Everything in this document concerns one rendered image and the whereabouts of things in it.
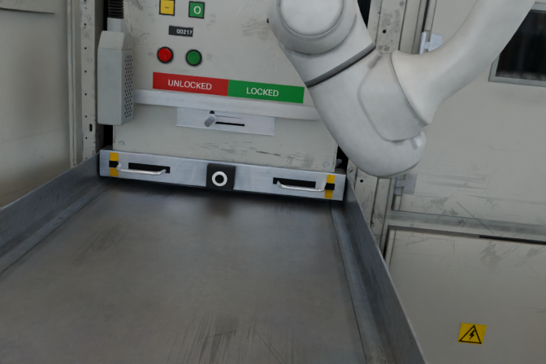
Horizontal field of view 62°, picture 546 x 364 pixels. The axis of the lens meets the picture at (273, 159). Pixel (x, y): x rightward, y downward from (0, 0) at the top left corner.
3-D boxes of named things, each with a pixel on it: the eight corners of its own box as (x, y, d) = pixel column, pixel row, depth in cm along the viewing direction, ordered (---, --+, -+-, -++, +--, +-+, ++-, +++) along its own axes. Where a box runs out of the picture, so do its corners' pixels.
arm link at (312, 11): (254, 1, 63) (302, 84, 66) (244, -11, 48) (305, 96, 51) (322, -42, 61) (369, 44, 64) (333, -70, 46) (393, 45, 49)
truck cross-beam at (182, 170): (342, 201, 100) (346, 175, 98) (99, 175, 101) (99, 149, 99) (340, 193, 105) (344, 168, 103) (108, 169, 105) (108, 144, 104)
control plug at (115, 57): (121, 126, 87) (122, 32, 83) (96, 123, 88) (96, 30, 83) (135, 119, 95) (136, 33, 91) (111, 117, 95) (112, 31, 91)
